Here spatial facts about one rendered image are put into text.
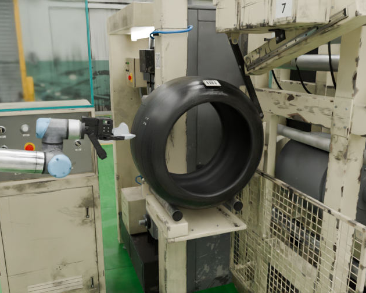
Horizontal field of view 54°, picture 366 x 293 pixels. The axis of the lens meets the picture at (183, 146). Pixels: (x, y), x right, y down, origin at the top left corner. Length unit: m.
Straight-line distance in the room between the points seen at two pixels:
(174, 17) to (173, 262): 1.26
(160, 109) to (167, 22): 0.50
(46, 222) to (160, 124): 1.00
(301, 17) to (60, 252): 1.68
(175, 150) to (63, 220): 0.74
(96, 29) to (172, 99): 9.06
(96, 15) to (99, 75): 1.58
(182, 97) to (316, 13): 0.54
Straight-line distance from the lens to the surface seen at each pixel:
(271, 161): 1.99
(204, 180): 1.75
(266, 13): 1.41
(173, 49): 1.72
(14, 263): 2.19
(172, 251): 2.00
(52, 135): 1.36
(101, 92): 10.32
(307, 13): 1.29
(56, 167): 1.23
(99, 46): 10.34
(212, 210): 1.76
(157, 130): 1.34
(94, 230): 2.13
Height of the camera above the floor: 1.54
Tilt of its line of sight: 14 degrees down
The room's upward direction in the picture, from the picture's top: straight up
